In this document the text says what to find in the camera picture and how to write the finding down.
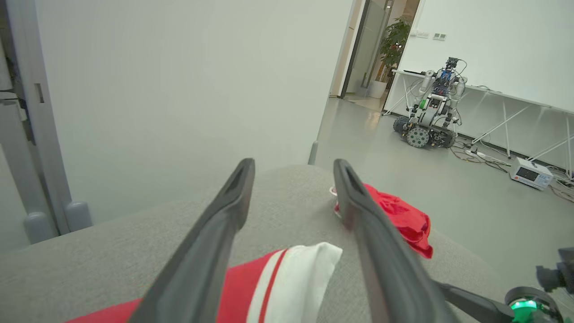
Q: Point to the red shorts with white stripe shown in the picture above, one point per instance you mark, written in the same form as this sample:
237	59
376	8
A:
403	215

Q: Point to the white wall switch plate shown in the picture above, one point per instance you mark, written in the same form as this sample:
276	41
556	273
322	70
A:
422	34
439	37

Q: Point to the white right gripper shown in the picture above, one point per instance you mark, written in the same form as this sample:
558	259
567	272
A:
522	307

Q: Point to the grey partition post with feet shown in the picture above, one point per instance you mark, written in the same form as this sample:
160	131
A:
40	134

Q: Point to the white plant pot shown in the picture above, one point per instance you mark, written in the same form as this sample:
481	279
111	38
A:
377	89

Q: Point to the short grey floor post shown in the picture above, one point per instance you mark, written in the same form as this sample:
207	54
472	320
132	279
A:
313	153

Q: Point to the long white table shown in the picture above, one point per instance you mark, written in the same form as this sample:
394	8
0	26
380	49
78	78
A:
520	99

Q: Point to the wheeled white grey robot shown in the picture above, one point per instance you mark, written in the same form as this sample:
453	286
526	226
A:
430	112

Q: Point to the white box device with screen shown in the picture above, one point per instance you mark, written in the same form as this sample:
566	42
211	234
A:
531	174

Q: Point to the white power strip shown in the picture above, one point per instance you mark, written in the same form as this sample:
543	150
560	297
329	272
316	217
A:
480	155

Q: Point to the red Bulls jersey white trim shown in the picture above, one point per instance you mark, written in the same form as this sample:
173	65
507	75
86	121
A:
287	287

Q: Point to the dark framed glass door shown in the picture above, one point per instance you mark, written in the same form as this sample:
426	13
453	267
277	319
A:
354	49

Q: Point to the green potted plant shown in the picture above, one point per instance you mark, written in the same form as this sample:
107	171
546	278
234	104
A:
394	45

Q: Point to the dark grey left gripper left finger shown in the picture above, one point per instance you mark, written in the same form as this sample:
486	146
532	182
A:
202	269

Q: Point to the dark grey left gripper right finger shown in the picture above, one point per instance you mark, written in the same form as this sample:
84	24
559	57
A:
385	269

